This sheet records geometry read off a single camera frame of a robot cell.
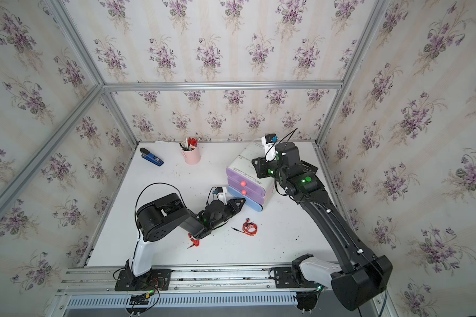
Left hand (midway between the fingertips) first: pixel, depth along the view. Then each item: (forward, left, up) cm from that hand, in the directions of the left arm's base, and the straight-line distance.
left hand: (248, 203), depth 89 cm
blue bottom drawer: (0, 0, +2) cm, 2 cm away
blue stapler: (+32, +57, -2) cm, 65 cm away
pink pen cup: (+26, +29, +2) cm, 39 cm away
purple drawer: (+2, +2, +9) cm, 9 cm away
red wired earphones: (-16, +23, -4) cm, 28 cm away
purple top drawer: (+2, +2, +16) cm, 16 cm away
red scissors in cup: (+35, +30, +6) cm, 46 cm away
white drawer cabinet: (+9, +3, +17) cm, 20 cm away
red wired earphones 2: (-10, 0, -4) cm, 11 cm away
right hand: (+5, -2, +26) cm, 26 cm away
